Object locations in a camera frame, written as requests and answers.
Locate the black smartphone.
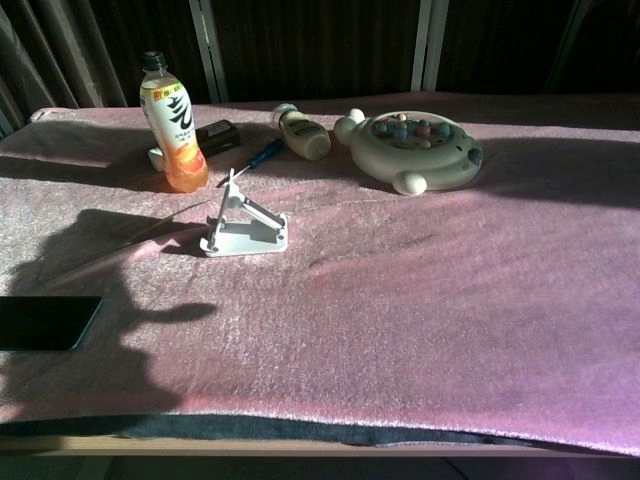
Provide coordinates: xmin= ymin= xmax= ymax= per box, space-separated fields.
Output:
xmin=0 ymin=295 xmax=104 ymax=353

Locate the white folding phone stand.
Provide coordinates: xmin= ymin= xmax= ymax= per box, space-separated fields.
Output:
xmin=198 ymin=167 xmax=291 ymax=259

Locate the pink plush table cloth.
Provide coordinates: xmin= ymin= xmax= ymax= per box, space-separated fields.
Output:
xmin=0 ymin=91 xmax=640 ymax=457

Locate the small white milk bottle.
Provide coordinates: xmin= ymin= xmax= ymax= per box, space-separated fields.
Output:
xmin=271 ymin=102 xmax=333 ymax=162

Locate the cream round fishing toy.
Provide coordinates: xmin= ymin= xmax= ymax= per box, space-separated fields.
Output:
xmin=333 ymin=108 xmax=485 ymax=197

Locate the black rectangular box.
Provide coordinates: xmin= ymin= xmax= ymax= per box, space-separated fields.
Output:
xmin=194 ymin=119 xmax=243 ymax=158

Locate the orange drink plastic bottle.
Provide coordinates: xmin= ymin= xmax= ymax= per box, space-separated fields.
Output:
xmin=138 ymin=49 xmax=210 ymax=194

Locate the dark grey felt mat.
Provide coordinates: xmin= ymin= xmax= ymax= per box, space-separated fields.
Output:
xmin=0 ymin=413 xmax=561 ymax=449

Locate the brown curtain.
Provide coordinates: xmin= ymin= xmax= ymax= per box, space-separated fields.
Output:
xmin=0 ymin=0 xmax=129 ymax=139

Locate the blue handle screwdriver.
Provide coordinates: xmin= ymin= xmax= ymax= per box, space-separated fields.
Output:
xmin=231 ymin=138 xmax=286 ymax=179

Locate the white frame post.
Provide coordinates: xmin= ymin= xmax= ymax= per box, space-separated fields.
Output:
xmin=410 ymin=0 xmax=450 ymax=93
xmin=187 ymin=0 xmax=230 ymax=104

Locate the grey frame post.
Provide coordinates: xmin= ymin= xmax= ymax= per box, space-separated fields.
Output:
xmin=544 ymin=0 xmax=591 ymax=94

